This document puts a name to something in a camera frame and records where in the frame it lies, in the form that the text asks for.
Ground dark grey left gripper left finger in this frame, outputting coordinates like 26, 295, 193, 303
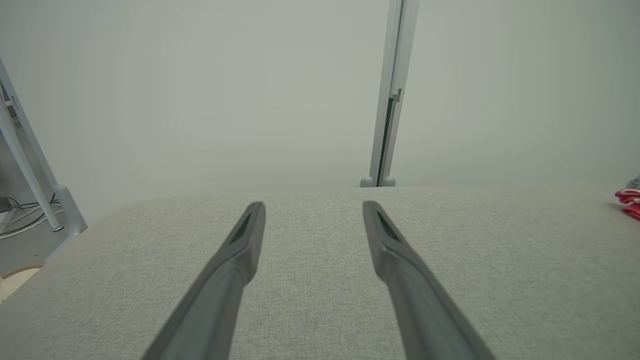
142, 201, 267, 360

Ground grey cable bundle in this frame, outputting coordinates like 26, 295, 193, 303
0, 195, 65, 240

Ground red shorts with white stripe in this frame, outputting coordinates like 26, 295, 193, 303
615, 187, 640, 221

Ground beige round laundry basket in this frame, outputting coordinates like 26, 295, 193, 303
0, 264, 46, 303

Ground grey vertical partition post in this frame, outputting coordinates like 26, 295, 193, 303
360, 0, 421, 188

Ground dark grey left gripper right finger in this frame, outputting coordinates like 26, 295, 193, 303
362, 201, 496, 360

